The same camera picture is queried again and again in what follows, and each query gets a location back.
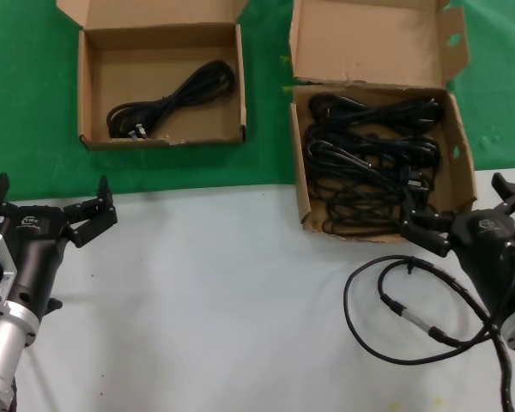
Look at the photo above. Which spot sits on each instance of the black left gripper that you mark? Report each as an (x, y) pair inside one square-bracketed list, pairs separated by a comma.
[(36, 253)]

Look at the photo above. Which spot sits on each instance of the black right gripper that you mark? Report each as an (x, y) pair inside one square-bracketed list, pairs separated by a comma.
[(489, 253)]

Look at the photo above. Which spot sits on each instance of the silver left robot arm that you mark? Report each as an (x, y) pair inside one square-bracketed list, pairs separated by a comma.
[(0, 343)]

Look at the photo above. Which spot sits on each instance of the torn brown cardboard box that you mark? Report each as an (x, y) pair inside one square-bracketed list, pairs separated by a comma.
[(369, 43)]

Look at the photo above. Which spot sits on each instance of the shallow brown cardboard box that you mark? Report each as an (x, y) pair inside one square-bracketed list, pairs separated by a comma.
[(163, 43)]

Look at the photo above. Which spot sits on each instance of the green cloth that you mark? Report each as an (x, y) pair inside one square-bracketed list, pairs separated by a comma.
[(26, 86)]

